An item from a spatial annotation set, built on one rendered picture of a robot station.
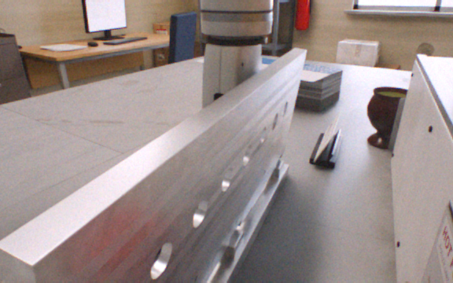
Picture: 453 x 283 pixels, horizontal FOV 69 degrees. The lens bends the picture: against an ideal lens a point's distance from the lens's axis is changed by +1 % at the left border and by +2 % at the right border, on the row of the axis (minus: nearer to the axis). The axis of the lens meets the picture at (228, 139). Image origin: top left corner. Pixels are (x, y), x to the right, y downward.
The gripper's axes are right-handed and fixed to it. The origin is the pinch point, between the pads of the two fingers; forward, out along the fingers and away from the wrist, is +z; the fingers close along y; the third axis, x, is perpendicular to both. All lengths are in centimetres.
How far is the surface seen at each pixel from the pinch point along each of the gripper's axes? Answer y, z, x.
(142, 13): -296, 5, -237
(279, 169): -5.5, 4.8, 5.3
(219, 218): 17.5, -2.5, 5.6
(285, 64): 1.1, -12.9, 6.6
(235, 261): 13.4, 6.3, 5.5
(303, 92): -46.5, 3.9, 0.7
